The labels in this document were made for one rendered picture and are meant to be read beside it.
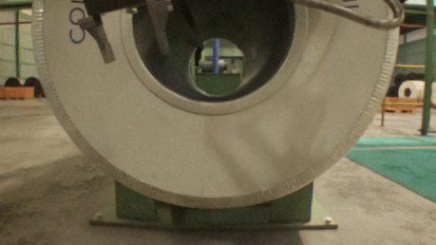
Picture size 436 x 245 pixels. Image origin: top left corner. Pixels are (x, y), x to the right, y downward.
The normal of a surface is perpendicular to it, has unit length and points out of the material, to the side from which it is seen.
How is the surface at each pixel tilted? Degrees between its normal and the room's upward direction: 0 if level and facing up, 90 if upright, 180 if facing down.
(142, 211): 90
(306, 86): 90
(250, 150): 90
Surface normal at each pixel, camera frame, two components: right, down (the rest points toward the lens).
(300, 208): -0.01, 0.07
